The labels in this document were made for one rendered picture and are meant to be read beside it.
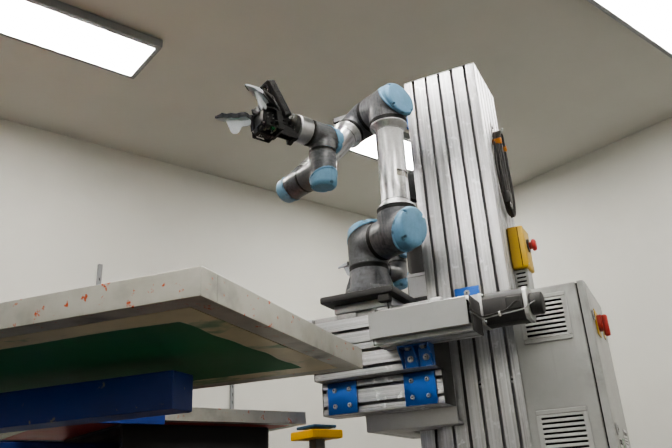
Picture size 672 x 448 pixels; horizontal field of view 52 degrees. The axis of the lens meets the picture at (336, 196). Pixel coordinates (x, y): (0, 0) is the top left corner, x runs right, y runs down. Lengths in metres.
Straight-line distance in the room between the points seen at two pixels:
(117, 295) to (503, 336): 1.33
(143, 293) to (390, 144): 1.30
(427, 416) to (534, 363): 0.32
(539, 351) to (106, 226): 3.32
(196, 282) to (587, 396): 1.28
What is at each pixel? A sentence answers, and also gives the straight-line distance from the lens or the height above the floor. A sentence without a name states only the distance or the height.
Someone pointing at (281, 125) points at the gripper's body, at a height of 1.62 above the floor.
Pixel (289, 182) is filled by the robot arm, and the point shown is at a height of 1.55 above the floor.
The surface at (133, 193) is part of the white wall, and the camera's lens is 4.86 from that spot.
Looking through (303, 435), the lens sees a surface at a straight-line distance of 2.47.
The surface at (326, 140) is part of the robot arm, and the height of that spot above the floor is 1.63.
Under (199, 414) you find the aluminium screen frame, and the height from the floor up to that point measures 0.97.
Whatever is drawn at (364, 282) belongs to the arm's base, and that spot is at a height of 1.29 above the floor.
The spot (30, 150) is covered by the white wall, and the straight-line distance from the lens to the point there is 4.73.
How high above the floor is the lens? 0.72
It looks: 24 degrees up
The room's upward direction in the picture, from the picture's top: 3 degrees counter-clockwise
